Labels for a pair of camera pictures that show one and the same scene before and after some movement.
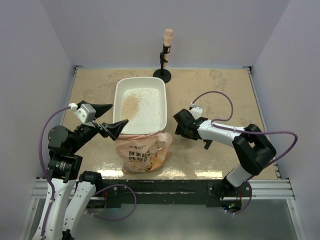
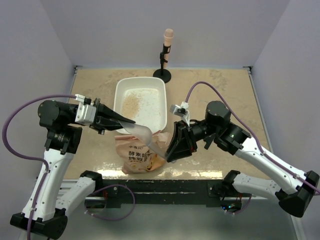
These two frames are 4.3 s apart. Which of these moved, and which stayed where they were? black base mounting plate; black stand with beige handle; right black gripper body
Moved: right black gripper body
Stayed: black stand with beige handle; black base mounting plate
